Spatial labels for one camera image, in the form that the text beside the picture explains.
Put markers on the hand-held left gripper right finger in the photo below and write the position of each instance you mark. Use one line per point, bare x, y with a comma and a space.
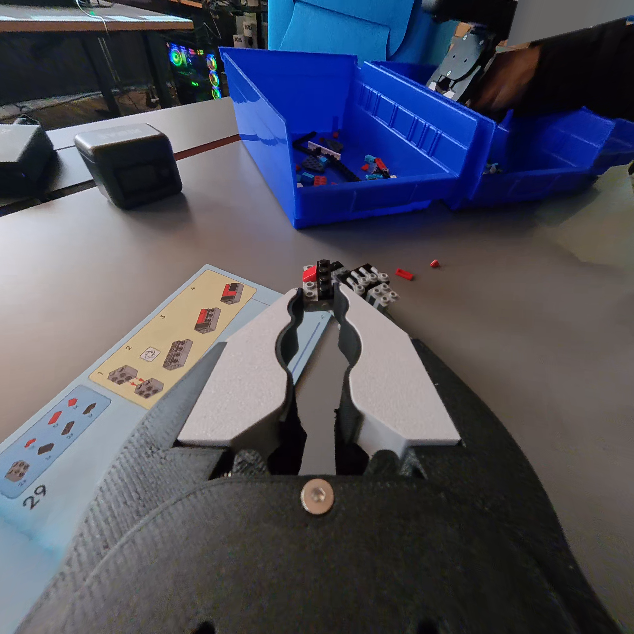
396, 391

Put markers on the brick instruction booklet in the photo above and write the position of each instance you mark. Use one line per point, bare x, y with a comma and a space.
99, 446

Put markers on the pile of mixed toy bricks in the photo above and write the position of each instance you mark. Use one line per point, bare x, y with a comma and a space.
317, 163
493, 167

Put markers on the grey black toy brick truck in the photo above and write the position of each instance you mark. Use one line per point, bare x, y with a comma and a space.
371, 287

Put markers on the computer tower with glowing fans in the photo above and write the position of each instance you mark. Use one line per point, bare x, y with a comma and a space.
190, 64

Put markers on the black power adapter box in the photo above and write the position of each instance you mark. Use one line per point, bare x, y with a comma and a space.
24, 158

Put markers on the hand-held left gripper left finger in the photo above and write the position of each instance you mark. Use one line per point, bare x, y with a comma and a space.
237, 391

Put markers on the black cube power station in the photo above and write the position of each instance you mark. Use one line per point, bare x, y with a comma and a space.
129, 168

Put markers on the person's right forearm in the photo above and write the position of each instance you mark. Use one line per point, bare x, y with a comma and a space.
584, 69

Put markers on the grey desk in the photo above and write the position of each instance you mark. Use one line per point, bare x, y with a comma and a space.
495, 346

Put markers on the small black red brick assembly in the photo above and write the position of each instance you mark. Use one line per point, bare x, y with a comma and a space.
323, 277

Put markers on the red toy brick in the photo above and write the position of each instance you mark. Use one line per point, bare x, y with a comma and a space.
404, 274

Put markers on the large blue plastic bin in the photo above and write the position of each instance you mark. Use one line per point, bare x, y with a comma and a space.
257, 124

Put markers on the blue felt bag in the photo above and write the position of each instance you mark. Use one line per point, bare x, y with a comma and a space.
337, 24

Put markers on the black-legged background work table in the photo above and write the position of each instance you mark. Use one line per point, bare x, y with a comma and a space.
74, 22

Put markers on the person's right hand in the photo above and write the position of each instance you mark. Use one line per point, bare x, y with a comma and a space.
510, 79

